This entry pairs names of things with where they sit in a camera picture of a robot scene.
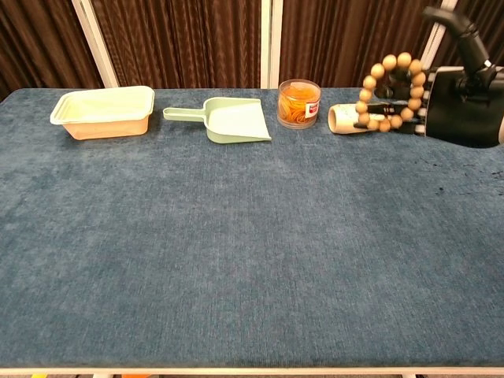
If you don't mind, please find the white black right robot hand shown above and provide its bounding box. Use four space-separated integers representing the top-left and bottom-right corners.
353 6 504 150

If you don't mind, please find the wooden bead bracelet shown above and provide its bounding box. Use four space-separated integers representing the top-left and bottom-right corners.
355 52 428 133

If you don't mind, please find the dark brown pleated curtain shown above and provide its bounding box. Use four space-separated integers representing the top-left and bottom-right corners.
0 0 104 99
431 0 504 70
91 0 263 90
279 0 446 88

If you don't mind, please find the beige squeeze sauce bottle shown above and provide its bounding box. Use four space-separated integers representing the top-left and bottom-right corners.
328 102 395 137

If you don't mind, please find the clear jar of rubber bands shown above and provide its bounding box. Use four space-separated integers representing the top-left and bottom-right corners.
277 78 321 128

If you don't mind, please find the mint green dustpan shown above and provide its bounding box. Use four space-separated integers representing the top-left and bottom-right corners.
162 97 273 145

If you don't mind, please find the blue fabric table mat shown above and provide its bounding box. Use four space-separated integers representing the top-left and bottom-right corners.
0 87 504 369

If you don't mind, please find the cream rectangular plastic tray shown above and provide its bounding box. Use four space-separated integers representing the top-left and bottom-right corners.
50 85 156 141

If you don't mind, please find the white screen frame post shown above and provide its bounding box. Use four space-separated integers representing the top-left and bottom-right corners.
419 0 460 71
260 0 284 90
72 0 120 89

